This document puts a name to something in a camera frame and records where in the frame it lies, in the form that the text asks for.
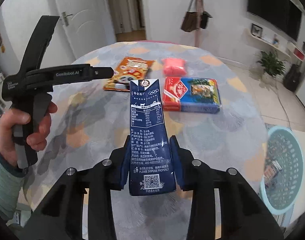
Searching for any white low wall shelf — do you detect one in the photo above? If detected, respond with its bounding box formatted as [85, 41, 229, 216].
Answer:
[250, 34, 292, 58]

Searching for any patterned round tablecloth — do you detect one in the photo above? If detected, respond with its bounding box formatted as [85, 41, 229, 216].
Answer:
[22, 41, 270, 230]

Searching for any black wall television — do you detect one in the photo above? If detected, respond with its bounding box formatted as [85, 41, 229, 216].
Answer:
[247, 0, 303, 42]

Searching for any black acoustic guitar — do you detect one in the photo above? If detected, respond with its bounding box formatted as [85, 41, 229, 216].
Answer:
[284, 41, 305, 92]

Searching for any white door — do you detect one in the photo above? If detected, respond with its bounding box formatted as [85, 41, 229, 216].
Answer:
[51, 0, 116, 63]

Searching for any black butterfly picture frame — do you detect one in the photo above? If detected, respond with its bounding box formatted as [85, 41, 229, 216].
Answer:
[251, 23, 262, 38]

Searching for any person's left hand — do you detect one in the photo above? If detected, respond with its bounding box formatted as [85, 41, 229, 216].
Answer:
[0, 102, 58, 167]

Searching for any small black bag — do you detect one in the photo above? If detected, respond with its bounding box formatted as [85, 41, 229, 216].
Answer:
[200, 11, 213, 29]

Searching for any green potted plant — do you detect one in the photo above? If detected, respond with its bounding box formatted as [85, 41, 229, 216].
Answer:
[256, 50, 287, 83]

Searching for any red blue printed packet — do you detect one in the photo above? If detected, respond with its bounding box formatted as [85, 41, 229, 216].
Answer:
[163, 77, 222, 113]

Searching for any blue milk carton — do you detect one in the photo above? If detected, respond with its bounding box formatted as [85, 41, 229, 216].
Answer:
[129, 78, 177, 197]

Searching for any red white wall box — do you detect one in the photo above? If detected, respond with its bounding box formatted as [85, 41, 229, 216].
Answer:
[288, 41, 305, 60]

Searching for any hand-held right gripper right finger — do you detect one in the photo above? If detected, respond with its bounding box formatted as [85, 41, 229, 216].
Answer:
[169, 135, 284, 240]

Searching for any orange snack packet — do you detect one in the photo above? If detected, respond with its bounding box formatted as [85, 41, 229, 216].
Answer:
[103, 57, 154, 93]

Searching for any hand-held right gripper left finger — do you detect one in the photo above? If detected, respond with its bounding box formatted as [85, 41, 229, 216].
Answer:
[30, 148, 130, 240]

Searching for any person's left forearm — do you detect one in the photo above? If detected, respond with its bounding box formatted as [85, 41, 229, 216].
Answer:
[0, 140, 30, 220]

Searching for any light blue plastic basket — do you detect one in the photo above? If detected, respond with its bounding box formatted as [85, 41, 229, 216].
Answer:
[260, 126, 305, 215]

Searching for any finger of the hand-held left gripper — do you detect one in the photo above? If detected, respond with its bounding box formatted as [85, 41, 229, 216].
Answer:
[91, 66, 114, 79]

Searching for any red plastic bag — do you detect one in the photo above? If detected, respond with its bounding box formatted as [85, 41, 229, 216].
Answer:
[161, 57, 187, 77]

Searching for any brown tote bag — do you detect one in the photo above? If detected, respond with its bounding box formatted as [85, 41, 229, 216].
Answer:
[181, 0, 202, 32]

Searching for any pink coat rack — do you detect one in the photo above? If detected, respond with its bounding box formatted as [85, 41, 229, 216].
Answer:
[193, 0, 208, 47]

